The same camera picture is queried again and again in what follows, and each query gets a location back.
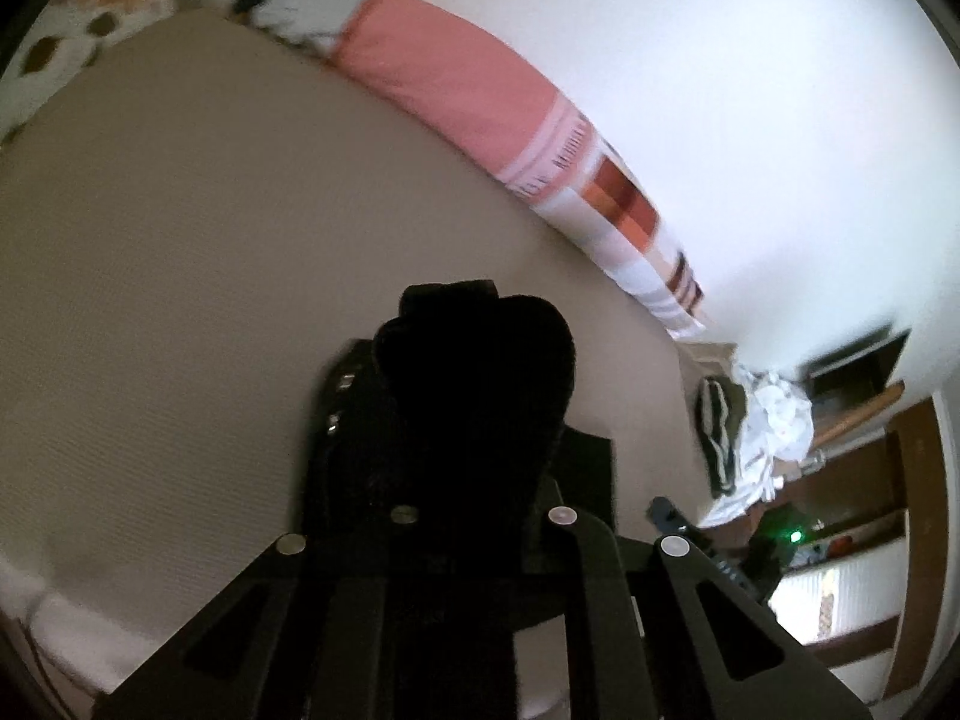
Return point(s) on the white radiator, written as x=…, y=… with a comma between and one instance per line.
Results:
x=862, y=592

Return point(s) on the crumpled white cloth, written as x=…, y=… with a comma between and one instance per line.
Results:
x=784, y=420

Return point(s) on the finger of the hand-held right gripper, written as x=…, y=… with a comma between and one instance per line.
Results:
x=675, y=519

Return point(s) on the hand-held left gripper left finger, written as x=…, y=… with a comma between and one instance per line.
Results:
x=352, y=615

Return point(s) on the white floral pillow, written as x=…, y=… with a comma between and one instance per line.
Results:
x=67, y=30

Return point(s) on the dark framed panel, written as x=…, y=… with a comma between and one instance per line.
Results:
x=855, y=364

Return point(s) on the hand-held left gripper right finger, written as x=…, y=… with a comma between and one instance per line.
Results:
x=600, y=615

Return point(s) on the pink checked pillow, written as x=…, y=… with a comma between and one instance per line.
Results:
x=457, y=90

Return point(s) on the brown wooden furniture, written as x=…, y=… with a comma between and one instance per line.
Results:
x=919, y=540

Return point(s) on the wooden stick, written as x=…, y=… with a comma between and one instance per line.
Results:
x=855, y=416

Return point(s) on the beige box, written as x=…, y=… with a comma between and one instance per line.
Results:
x=709, y=360

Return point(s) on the black pants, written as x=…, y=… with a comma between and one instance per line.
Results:
x=465, y=390

